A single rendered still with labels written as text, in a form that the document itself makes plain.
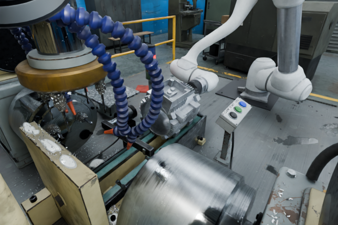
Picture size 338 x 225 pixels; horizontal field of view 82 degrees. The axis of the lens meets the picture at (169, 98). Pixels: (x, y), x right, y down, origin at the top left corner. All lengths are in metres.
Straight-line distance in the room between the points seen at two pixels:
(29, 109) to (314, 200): 0.75
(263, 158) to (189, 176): 0.67
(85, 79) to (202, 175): 0.28
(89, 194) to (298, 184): 0.39
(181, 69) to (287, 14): 0.56
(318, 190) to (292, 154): 0.68
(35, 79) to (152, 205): 0.30
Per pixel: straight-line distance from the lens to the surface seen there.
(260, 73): 1.41
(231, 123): 0.73
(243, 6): 1.10
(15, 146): 1.02
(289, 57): 1.22
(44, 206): 0.77
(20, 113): 0.80
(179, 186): 0.38
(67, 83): 0.40
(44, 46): 0.44
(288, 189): 0.43
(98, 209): 0.50
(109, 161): 0.78
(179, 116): 0.75
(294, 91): 1.31
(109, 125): 0.76
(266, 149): 1.07
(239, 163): 0.96
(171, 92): 0.75
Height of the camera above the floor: 1.46
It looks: 28 degrees down
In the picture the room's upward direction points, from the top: straight up
